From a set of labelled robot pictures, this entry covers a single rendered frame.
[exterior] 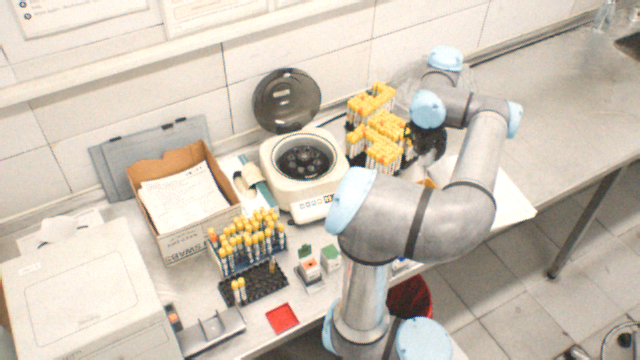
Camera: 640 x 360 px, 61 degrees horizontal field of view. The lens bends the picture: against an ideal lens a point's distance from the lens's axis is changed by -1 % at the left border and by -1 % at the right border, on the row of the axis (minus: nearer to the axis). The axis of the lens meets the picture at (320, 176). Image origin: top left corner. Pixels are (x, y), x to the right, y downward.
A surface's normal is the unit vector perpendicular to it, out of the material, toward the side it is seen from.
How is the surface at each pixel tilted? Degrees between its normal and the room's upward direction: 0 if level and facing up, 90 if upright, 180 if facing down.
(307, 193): 90
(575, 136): 0
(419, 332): 7
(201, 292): 0
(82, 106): 90
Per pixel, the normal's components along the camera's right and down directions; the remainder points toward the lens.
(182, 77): 0.50, 0.65
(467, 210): 0.40, -0.47
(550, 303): 0.02, -0.67
